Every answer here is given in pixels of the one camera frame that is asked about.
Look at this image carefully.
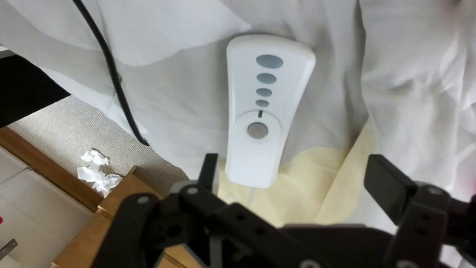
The white wardrobe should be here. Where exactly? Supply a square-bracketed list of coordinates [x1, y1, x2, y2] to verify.
[0, 146, 97, 268]

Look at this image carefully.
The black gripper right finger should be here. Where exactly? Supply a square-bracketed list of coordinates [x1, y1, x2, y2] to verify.
[363, 153, 422, 226]

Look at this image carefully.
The crumpled white tissue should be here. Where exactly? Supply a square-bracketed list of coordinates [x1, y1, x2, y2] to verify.
[76, 147, 125, 198]

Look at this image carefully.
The white remote control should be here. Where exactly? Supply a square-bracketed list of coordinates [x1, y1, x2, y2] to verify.
[223, 33, 318, 190]

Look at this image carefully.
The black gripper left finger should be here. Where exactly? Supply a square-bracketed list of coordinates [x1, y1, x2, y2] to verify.
[198, 152, 220, 196]

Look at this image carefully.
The wooden dresser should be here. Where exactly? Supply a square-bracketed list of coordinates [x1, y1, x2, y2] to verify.
[49, 165, 205, 268]

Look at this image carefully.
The thin black cable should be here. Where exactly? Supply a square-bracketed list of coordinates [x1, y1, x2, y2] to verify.
[71, 0, 150, 149]

